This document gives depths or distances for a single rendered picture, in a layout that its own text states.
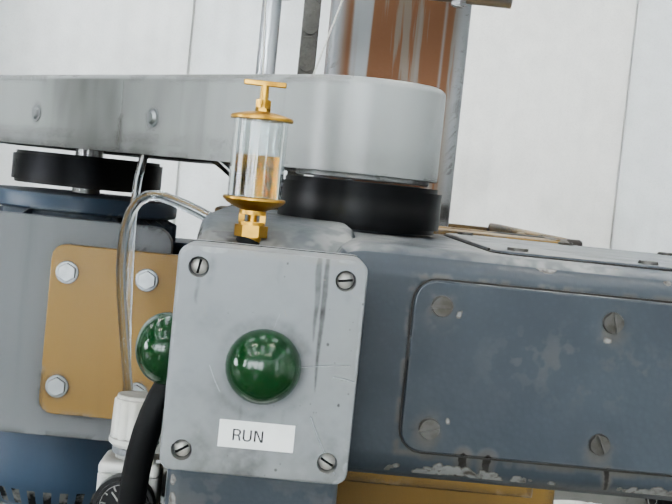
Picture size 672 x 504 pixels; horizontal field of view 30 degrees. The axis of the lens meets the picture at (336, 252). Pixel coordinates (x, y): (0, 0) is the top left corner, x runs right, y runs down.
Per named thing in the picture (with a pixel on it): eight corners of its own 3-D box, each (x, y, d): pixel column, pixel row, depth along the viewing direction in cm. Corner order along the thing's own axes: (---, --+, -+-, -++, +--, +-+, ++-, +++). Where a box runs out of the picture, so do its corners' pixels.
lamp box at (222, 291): (157, 469, 50) (179, 242, 49) (168, 445, 54) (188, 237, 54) (346, 486, 50) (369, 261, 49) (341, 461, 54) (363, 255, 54)
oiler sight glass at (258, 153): (225, 194, 56) (233, 116, 56) (228, 194, 59) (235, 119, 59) (281, 200, 56) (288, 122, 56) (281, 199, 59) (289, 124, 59)
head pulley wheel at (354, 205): (275, 221, 65) (280, 173, 65) (277, 216, 74) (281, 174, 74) (447, 238, 66) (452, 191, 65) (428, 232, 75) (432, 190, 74)
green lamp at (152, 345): (127, 387, 50) (134, 312, 50) (136, 375, 53) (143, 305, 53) (191, 393, 50) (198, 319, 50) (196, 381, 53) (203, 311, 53)
